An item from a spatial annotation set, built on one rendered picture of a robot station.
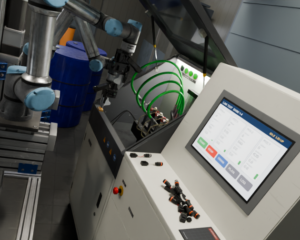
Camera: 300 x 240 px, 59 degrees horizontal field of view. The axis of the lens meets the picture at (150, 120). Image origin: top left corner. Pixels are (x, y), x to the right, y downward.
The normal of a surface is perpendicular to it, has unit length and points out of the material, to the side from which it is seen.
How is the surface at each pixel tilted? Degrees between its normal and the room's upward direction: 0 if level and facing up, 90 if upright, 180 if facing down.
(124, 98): 90
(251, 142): 76
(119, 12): 90
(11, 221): 0
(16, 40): 90
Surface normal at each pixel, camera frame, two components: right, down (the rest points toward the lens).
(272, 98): -0.76, -0.32
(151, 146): 0.40, 0.46
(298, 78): -0.91, -0.18
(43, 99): 0.66, 0.58
